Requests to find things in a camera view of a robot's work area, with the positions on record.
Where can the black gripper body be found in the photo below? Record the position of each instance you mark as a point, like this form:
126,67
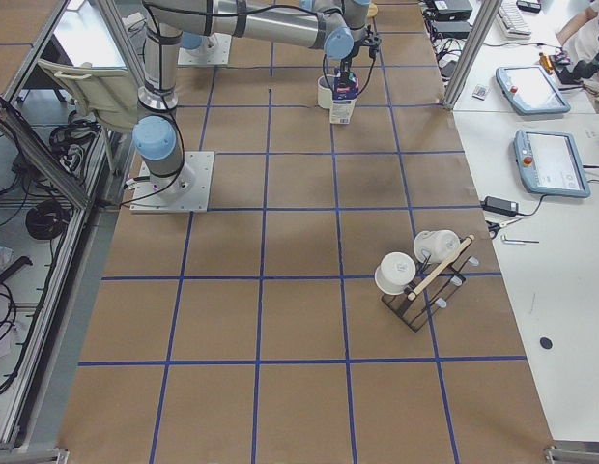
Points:
346,63

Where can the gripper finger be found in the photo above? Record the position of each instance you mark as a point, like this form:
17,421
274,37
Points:
346,77

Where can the blue white milk carton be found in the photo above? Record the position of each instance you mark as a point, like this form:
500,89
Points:
344,100

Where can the white ribbed mug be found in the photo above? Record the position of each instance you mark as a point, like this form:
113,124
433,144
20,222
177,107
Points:
325,85

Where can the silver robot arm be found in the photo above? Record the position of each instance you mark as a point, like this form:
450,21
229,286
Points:
198,33

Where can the white ribbed cup on rack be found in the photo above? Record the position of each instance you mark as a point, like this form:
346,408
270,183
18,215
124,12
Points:
435,246

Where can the wooden mug tree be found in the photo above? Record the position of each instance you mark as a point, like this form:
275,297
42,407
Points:
372,10

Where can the far teach pendant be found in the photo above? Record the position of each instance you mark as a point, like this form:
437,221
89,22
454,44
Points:
531,91

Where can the teach pendant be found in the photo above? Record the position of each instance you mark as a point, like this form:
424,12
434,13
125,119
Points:
549,163
531,91

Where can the black power adapter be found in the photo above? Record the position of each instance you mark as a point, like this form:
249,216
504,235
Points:
500,206

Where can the near teach pendant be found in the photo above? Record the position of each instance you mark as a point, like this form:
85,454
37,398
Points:
549,163

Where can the grey office chair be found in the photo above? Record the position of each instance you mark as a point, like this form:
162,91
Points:
110,94

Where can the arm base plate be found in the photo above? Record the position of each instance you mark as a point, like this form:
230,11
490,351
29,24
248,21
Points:
204,51
189,192

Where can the wooden rack handle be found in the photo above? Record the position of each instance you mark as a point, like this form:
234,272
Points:
450,259

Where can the black wire cup rack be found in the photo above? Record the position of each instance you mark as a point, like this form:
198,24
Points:
428,293

